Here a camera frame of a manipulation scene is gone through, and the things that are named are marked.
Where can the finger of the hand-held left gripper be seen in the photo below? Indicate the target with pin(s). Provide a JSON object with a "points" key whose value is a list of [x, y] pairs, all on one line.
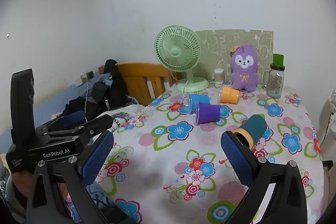
{"points": [[74, 119], [97, 124]]}

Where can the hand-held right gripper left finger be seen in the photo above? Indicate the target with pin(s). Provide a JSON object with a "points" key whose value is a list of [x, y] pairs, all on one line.
{"points": [[95, 158]]}

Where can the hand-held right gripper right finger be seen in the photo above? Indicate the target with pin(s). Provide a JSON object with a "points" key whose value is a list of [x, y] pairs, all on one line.
{"points": [[236, 158]]}

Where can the teal cup with yellow rim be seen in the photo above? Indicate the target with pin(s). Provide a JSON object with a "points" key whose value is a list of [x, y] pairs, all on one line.
{"points": [[256, 127]]}

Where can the purple cup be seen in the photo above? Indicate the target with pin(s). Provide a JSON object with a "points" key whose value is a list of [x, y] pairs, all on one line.
{"points": [[207, 113]]}

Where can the orange cup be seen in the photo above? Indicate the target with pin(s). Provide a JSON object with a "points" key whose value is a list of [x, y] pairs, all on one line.
{"points": [[229, 95]]}

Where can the blue cup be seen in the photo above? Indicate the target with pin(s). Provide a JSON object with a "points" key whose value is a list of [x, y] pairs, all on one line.
{"points": [[198, 99]]}

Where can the grey printed blanket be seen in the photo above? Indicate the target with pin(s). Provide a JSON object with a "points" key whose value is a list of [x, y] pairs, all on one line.
{"points": [[126, 116]]}

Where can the black clothes pile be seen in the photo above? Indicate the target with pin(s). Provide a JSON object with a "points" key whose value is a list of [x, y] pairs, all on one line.
{"points": [[115, 92]]}

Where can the wooden headboard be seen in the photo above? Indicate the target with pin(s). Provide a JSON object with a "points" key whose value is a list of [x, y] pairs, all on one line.
{"points": [[136, 71]]}

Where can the floral tablecloth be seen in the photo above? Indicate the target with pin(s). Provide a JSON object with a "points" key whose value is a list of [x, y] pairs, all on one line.
{"points": [[170, 155]]}

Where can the purple plush toy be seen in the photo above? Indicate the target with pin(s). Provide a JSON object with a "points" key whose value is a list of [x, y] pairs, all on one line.
{"points": [[244, 74]]}

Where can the toothpick jar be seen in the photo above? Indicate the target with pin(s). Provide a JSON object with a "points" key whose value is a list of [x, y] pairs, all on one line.
{"points": [[219, 75]]}

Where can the glass jar with green lid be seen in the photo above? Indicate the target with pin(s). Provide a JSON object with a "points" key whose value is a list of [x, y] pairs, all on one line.
{"points": [[275, 82]]}

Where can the green desk fan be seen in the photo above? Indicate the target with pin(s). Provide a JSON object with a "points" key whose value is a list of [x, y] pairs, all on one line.
{"points": [[174, 52]]}

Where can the white appliance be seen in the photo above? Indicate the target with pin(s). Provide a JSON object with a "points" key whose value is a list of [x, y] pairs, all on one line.
{"points": [[332, 108]]}

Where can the green patterned board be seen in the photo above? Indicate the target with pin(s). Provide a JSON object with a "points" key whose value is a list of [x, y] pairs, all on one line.
{"points": [[218, 45]]}

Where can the wall socket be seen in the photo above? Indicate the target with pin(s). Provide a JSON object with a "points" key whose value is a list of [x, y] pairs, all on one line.
{"points": [[90, 75]]}

